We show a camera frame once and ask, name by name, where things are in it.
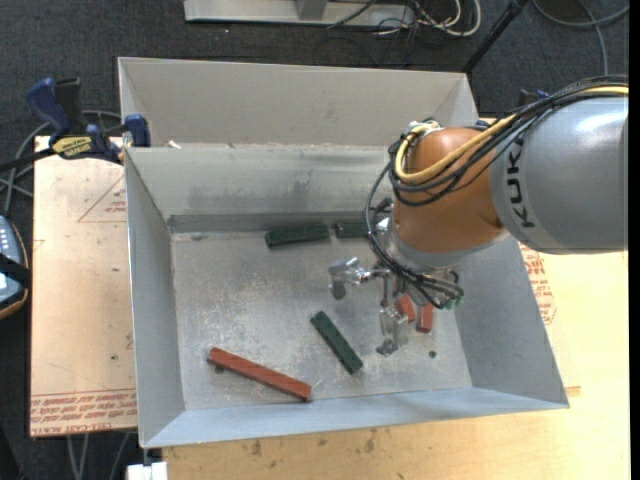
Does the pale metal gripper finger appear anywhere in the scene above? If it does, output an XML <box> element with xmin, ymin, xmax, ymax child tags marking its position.
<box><xmin>327</xmin><ymin>256</ymin><xmax>372</xmax><ymax>301</ymax></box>
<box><xmin>375</xmin><ymin>307</ymin><xmax>411</xmax><ymax>358</ymax></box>

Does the red-brown flat block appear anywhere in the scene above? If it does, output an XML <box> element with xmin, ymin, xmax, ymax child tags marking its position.
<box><xmin>394</xmin><ymin>292</ymin><xmax>418</xmax><ymax>325</ymax></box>
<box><xmin>415</xmin><ymin>301</ymin><xmax>436</xmax><ymax>334</ymax></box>
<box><xmin>206</xmin><ymin>346</ymin><xmax>314</xmax><ymax>404</ymax></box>

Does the dark green flat block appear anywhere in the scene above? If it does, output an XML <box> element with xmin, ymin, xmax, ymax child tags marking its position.
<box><xmin>333</xmin><ymin>220</ymin><xmax>372</xmax><ymax>240</ymax></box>
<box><xmin>309</xmin><ymin>310</ymin><xmax>365</xmax><ymax>376</ymax></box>
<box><xmin>264</xmin><ymin>222</ymin><xmax>332</xmax><ymax>250</ymax></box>

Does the grey metal bin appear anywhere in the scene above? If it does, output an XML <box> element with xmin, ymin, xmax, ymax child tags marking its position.
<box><xmin>117</xmin><ymin>56</ymin><xmax>571</xmax><ymax>450</ymax></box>

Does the brown cardboard board red print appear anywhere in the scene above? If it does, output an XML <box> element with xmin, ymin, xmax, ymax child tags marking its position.
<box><xmin>28</xmin><ymin>135</ymin><xmax>583</xmax><ymax>440</ymax></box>

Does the black cylinder on white bracket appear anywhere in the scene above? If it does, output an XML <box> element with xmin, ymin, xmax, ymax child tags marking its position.
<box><xmin>373</xmin><ymin>196</ymin><xmax>396</xmax><ymax>234</ymax></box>

